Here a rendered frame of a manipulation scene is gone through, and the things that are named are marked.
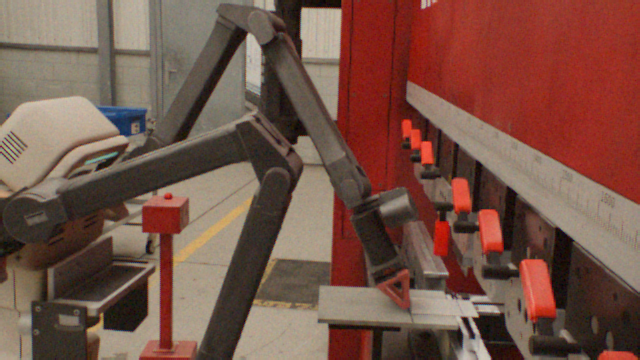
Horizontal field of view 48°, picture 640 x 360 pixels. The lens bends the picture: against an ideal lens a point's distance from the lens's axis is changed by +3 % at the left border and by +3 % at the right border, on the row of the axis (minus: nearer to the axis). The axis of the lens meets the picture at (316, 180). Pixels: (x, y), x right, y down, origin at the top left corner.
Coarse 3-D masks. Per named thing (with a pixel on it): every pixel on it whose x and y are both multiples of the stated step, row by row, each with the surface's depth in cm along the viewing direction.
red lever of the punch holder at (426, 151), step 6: (420, 144) 147; (426, 144) 146; (426, 150) 145; (426, 156) 144; (426, 162) 143; (432, 162) 143; (426, 168) 142; (420, 174) 142; (426, 174) 141; (432, 174) 141; (438, 174) 141
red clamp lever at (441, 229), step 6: (438, 204) 121; (444, 204) 121; (450, 204) 121; (438, 210) 121; (444, 210) 121; (450, 210) 121; (444, 216) 122; (438, 222) 122; (444, 222) 122; (438, 228) 122; (444, 228) 122; (438, 234) 122; (444, 234) 122; (438, 240) 122; (444, 240) 122; (438, 246) 122; (444, 246) 122; (438, 252) 123; (444, 252) 123
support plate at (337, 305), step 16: (320, 288) 149; (336, 288) 150; (352, 288) 150; (368, 288) 150; (320, 304) 140; (336, 304) 141; (352, 304) 141; (368, 304) 141; (384, 304) 142; (320, 320) 133; (336, 320) 133; (352, 320) 133; (368, 320) 133; (384, 320) 134; (400, 320) 134; (416, 320) 134; (432, 320) 134; (448, 320) 135
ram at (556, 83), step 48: (480, 0) 113; (528, 0) 85; (576, 0) 69; (624, 0) 58; (432, 48) 165; (480, 48) 111; (528, 48) 84; (576, 48) 68; (624, 48) 57; (480, 96) 109; (528, 96) 83; (576, 96) 67; (624, 96) 57; (480, 144) 108; (528, 144) 82; (576, 144) 67; (624, 144) 56; (528, 192) 81; (624, 192) 56; (576, 240) 66
